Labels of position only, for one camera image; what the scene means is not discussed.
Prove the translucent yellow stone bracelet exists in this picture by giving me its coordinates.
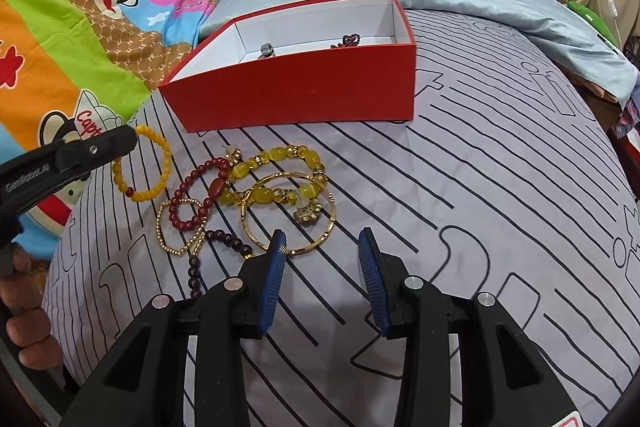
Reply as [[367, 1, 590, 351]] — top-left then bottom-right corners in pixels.
[[217, 145, 329, 208]]

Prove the red cardboard box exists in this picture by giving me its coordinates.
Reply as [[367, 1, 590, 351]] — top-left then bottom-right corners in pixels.
[[160, 0, 416, 132]]

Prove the silver metal watch band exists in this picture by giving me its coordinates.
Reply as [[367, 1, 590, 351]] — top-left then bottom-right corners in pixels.
[[258, 42, 276, 60]]

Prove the small gold bead bracelet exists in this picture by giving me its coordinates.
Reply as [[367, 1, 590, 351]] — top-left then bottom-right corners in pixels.
[[155, 197, 207, 258]]

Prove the gold bangle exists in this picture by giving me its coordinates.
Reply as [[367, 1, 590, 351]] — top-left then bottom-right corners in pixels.
[[240, 171, 337, 257]]

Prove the red bead bracelet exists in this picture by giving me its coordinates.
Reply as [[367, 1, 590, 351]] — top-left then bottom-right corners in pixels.
[[168, 156, 234, 233]]

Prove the left human hand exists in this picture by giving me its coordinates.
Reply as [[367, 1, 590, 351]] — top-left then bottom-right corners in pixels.
[[1, 244, 63, 371]]

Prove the colourful monkey cartoon blanket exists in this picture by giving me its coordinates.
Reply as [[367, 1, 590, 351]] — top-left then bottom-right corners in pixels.
[[0, 0, 224, 263]]

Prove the dark brown bead bracelet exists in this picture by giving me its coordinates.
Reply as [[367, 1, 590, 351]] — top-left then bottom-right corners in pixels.
[[186, 229, 255, 301]]

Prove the gold flower charm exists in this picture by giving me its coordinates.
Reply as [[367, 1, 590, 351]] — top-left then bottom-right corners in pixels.
[[294, 199, 323, 227]]

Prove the white cable with switch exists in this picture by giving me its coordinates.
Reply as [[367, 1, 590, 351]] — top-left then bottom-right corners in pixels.
[[598, 0, 626, 51]]

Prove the purple garnet bracelet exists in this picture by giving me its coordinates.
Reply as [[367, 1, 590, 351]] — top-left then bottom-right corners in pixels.
[[330, 32, 362, 50]]

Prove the yellow bead bracelet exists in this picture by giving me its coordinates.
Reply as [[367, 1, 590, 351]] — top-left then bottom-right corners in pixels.
[[112, 123, 174, 204]]

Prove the green object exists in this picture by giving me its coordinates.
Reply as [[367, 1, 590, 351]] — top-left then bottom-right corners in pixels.
[[566, 1, 618, 46]]

